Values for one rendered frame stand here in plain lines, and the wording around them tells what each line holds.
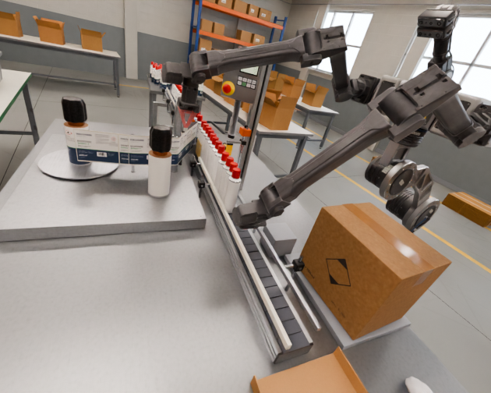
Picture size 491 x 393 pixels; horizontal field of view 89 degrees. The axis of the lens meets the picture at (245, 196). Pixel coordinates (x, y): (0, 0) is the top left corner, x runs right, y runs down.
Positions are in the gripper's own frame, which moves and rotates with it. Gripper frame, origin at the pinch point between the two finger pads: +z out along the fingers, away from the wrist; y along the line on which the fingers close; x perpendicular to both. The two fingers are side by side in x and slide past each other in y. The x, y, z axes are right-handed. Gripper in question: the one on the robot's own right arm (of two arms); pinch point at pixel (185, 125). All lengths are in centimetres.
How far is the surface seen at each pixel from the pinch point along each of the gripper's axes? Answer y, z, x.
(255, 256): 43, 31, 20
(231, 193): 17.5, 20.6, 17.3
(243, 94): -12.3, -13.1, 26.8
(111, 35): -754, 20, -43
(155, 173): 3.2, 19.7, -10.6
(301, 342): 74, 31, 19
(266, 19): -721, -122, 369
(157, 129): 2.1, 2.1, -10.6
